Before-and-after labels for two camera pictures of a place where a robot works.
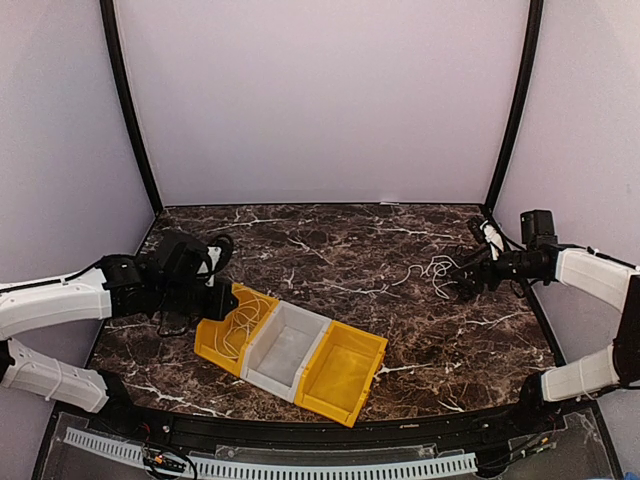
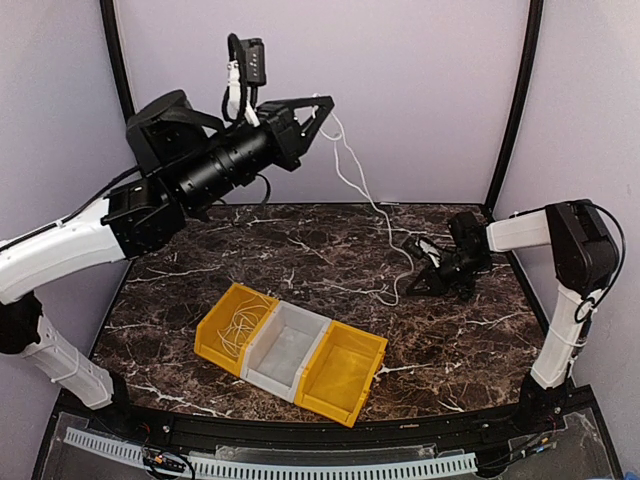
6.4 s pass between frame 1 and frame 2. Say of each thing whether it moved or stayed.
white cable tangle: moved
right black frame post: stayed
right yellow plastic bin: stayed
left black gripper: moved
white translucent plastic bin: stayed
